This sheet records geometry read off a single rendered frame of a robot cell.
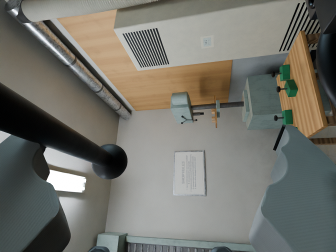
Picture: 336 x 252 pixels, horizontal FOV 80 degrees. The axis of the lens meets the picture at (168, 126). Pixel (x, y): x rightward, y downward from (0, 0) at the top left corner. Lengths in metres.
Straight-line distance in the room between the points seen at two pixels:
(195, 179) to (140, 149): 0.98
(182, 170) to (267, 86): 1.59
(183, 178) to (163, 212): 0.53
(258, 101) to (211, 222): 1.66
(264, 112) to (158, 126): 1.70
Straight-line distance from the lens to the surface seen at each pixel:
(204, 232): 3.00
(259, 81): 2.46
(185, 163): 3.04
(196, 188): 2.98
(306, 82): 1.54
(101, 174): 0.20
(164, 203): 3.06
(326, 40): 0.39
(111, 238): 3.04
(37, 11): 2.03
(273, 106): 2.34
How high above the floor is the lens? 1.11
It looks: 13 degrees up
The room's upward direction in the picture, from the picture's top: 93 degrees counter-clockwise
